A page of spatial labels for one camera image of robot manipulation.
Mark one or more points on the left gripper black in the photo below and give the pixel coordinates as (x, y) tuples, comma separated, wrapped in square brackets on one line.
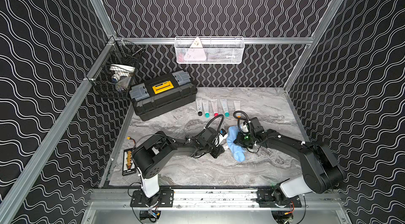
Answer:
[(217, 151)]

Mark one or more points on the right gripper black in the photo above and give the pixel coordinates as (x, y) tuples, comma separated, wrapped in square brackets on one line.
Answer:
[(237, 140)]

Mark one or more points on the white tube orange cap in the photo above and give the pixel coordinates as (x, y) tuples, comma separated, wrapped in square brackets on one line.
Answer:
[(237, 105)]

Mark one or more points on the white tube black cap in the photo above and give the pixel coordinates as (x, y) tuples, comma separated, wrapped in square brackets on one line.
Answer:
[(199, 105)]

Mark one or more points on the white tube pink cap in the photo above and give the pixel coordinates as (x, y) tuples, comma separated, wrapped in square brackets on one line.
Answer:
[(214, 104)]

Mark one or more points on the white tube teal cap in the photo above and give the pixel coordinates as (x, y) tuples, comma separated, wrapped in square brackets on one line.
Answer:
[(225, 108)]

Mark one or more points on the white tube green cap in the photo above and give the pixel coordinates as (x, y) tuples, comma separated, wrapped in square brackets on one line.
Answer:
[(205, 104)]

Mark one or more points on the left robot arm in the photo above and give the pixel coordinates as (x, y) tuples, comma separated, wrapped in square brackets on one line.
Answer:
[(153, 154)]

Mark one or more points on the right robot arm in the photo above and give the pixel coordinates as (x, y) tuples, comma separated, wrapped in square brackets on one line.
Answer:
[(320, 169)]

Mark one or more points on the black toolbox yellow latch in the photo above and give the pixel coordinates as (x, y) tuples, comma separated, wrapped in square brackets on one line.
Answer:
[(162, 94)]

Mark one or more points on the black battery pack card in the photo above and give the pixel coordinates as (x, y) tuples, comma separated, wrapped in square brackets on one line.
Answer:
[(128, 166)]

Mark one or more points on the pink triangle item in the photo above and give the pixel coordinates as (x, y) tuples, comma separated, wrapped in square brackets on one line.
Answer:
[(196, 52)]

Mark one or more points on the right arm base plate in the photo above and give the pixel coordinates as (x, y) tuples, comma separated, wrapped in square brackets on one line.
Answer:
[(274, 198)]

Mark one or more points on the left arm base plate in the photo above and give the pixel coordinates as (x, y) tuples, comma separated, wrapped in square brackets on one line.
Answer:
[(164, 198)]

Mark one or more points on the clear wall basket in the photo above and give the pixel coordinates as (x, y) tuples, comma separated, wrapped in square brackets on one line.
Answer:
[(219, 50)]

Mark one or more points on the black wire basket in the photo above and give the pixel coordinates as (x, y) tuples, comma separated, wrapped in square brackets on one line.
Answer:
[(117, 73)]

